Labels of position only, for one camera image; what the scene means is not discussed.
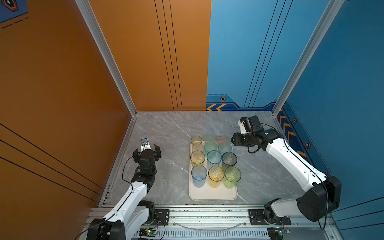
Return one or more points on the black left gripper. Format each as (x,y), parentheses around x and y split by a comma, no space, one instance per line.
(156,154)

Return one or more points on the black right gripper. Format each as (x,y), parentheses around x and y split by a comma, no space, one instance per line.
(236,139)

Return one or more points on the teal glass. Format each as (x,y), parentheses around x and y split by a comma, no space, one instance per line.
(210,146)
(225,147)

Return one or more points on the tall dark grey glass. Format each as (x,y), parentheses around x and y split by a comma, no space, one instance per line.
(229,159)

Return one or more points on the small pink glass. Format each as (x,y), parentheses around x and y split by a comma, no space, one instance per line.
(222,139)

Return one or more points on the tall green glass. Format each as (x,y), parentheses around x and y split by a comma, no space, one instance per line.
(232,176)

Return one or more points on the teal glass front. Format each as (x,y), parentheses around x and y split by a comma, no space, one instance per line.
(210,146)

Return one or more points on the small green glass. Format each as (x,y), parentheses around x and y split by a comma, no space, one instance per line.
(209,138)

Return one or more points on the tall blue glass front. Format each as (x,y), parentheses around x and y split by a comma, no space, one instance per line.
(214,158)

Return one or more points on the tall blue glass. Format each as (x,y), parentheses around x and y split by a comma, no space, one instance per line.
(199,174)
(214,158)

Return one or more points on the tall yellow glass front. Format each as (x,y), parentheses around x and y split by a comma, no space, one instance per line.
(197,158)

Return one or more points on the tall yellow glass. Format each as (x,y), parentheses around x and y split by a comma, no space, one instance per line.
(197,158)
(216,175)

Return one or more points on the small yellow glass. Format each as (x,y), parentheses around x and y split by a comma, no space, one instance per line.
(196,140)

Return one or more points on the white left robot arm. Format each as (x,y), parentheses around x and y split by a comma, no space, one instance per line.
(131,212)

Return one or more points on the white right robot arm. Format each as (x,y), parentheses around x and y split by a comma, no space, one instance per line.
(322,193)

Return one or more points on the cream plastic tray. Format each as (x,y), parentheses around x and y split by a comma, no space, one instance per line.
(207,193)

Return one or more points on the left circuit board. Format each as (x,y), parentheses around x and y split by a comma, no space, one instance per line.
(147,233)

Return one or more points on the circuit board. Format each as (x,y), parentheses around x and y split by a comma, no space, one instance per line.
(278,234)
(147,233)

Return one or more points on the right circuit board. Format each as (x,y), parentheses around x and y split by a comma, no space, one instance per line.
(278,234)

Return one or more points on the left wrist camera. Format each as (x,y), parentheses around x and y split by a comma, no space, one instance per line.
(145,144)

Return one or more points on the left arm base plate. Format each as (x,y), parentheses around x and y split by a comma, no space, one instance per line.
(156,215)

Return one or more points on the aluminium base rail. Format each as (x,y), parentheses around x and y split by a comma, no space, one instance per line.
(231,221)

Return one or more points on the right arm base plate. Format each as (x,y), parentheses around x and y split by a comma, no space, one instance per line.
(255,216)

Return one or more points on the aluminium corner post right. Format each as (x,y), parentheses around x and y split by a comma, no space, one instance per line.
(317,36)

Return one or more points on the aluminium corner post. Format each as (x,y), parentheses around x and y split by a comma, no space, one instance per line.
(317,36)
(101,42)

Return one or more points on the aluminium corner post left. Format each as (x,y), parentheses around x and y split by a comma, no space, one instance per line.
(101,42)

